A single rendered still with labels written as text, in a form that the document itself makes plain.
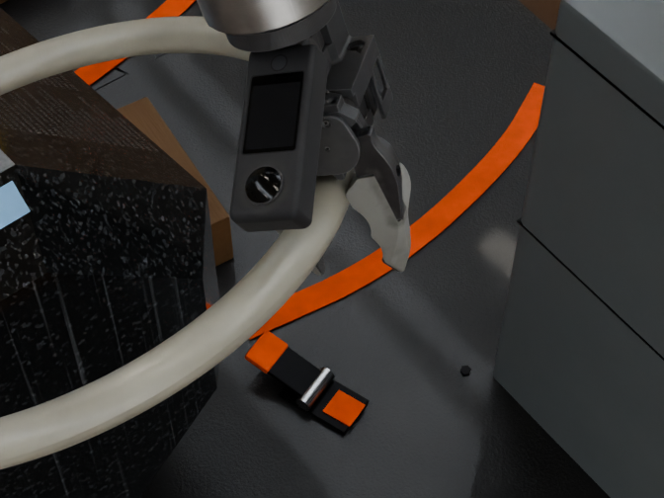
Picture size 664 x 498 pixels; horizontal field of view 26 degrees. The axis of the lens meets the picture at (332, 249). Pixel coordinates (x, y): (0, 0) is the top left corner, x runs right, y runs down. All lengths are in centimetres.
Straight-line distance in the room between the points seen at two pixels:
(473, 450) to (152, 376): 142
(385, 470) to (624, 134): 76
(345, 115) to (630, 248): 93
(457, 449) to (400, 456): 9
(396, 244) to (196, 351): 17
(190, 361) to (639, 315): 107
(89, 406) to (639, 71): 90
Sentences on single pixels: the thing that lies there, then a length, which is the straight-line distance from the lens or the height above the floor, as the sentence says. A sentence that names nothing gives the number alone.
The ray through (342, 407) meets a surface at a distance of 225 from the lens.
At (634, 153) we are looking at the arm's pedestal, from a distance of 168.
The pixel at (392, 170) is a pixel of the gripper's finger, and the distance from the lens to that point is 92.
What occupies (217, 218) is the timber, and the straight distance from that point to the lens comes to 232.
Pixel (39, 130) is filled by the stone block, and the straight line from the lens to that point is 168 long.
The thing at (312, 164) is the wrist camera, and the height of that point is 132.
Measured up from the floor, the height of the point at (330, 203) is 126.
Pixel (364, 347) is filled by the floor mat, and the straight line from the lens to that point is 232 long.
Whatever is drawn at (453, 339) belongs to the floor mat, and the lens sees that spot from 234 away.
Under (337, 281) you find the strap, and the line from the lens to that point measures 238.
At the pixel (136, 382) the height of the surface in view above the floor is 126.
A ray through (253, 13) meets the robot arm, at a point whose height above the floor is 139.
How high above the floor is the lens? 200
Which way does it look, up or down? 55 degrees down
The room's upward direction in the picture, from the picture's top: straight up
